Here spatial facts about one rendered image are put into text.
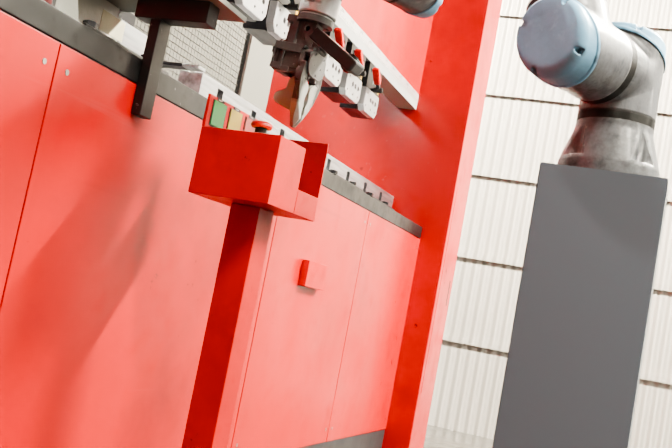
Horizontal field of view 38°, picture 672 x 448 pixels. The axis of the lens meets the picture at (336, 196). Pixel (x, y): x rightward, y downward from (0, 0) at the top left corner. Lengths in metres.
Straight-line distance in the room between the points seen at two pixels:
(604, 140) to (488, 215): 3.81
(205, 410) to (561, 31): 0.88
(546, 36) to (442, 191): 2.40
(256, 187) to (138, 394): 0.51
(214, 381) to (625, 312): 0.73
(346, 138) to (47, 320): 2.43
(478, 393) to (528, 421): 3.80
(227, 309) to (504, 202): 3.64
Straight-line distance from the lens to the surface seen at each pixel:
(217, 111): 1.77
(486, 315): 5.22
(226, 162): 1.70
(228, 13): 1.79
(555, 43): 1.40
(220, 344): 1.74
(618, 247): 1.43
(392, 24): 3.45
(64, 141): 1.60
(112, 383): 1.86
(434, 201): 3.77
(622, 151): 1.47
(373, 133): 3.88
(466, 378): 5.23
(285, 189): 1.70
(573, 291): 1.42
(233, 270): 1.74
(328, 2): 1.85
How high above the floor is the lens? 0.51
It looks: 6 degrees up
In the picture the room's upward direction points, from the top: 11 degrees clockwise
